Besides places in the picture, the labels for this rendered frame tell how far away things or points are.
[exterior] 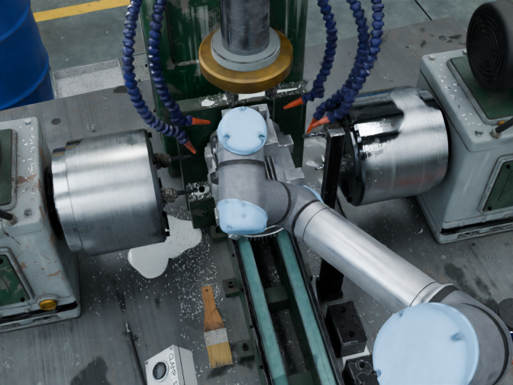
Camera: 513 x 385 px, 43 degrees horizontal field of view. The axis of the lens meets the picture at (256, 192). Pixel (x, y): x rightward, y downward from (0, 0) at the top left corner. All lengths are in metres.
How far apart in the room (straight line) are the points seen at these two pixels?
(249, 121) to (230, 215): 0.15
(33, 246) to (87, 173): 0.17
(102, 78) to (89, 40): 0.88
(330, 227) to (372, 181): 0.36
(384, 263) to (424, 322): 0.22
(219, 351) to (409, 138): 0.61
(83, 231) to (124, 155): 0.17
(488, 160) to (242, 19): 0.63
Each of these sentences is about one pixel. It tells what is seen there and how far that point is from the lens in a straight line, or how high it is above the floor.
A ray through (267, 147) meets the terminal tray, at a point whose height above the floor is 1.13.
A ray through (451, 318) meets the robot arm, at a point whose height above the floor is 1.45.
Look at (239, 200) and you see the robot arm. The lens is 1.00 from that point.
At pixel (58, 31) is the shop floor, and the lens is 3.69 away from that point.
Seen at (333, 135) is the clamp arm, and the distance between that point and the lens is 1.22.
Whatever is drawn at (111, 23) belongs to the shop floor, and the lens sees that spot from 3.68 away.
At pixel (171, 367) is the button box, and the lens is 1.15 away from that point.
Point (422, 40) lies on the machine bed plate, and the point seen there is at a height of 0.80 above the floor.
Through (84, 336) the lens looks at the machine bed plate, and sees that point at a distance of 1.53.
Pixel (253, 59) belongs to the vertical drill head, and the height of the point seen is 1.36.
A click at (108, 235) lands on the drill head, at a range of 1.34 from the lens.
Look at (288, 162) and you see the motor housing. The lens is 1.42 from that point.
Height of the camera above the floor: 2.12
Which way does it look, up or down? 51 degrees down
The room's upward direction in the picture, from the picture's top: 1 degrees counter-clockwise
